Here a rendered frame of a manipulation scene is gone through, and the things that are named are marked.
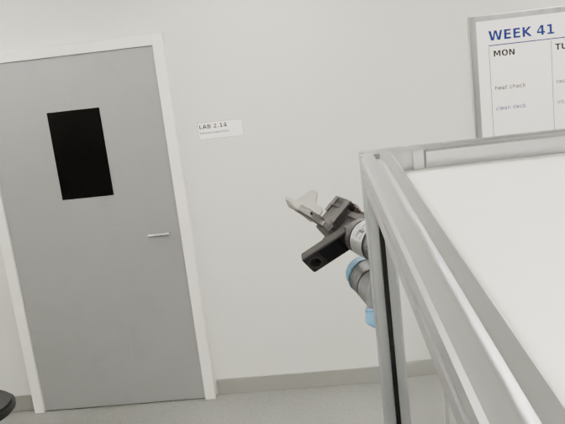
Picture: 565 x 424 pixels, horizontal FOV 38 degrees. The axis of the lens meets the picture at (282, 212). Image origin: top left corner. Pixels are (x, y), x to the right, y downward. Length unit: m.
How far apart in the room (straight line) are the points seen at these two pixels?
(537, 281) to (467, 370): 0.20
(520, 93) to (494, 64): 0.21
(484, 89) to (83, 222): 2.36
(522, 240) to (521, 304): 0.15
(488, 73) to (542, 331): 4.05
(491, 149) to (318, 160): 3.54
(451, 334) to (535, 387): 0.07
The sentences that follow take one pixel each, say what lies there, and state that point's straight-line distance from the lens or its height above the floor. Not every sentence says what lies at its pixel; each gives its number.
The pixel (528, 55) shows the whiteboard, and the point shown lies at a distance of 4.58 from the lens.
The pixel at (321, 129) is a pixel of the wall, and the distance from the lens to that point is 4.52.
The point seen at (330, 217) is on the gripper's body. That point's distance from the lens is 1.70.
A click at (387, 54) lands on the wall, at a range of 4.49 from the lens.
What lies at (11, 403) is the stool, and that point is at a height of 0.61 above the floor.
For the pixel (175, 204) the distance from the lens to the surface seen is 4.64.
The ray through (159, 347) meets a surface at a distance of 4.93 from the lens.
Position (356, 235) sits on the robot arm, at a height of 1.73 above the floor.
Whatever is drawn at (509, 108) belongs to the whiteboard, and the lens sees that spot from 4.59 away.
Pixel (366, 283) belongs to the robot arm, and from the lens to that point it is 1.63.
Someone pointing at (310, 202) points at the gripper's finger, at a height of 1.78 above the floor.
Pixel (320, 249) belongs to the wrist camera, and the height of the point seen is 1.70.
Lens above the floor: 2.17
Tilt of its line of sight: 13 degrees down
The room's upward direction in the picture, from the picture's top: 7 degrees counter-clockwise
